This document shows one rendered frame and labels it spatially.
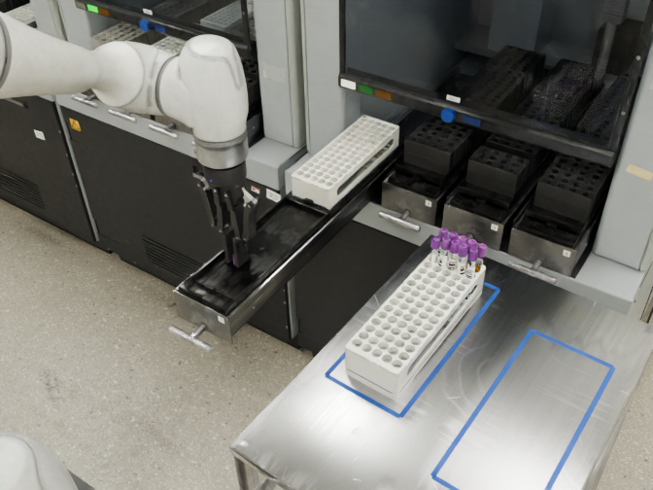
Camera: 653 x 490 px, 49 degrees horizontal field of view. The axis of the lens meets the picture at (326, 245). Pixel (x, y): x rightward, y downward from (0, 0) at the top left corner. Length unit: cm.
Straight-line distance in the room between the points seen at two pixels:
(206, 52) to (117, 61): 15
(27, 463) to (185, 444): 118
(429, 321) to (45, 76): 69
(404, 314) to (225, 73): 48
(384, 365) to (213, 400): 116
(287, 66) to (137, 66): 60
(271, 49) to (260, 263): 57
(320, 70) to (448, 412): 87
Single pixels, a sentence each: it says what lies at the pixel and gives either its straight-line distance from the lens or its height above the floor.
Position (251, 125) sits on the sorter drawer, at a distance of 185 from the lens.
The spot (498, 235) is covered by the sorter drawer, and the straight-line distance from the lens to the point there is 153.
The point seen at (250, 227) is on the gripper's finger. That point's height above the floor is 91.
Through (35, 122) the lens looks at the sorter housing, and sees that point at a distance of 252.
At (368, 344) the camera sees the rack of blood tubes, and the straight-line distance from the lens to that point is 113.
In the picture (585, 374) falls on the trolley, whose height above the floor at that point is 82.
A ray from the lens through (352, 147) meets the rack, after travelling 162.
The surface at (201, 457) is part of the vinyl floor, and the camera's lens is 210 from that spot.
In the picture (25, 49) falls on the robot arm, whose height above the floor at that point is 141.
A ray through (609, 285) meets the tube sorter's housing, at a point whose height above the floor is 73.
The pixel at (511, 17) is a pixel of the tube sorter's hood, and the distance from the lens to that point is 139.
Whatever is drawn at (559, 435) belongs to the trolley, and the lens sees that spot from 115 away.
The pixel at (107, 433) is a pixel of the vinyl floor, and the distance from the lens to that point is 222.
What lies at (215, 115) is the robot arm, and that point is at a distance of 116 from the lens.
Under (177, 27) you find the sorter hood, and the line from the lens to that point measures 190.
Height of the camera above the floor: 173
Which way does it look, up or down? 40 degrees down
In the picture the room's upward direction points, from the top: 2 degrees counter-clockwise
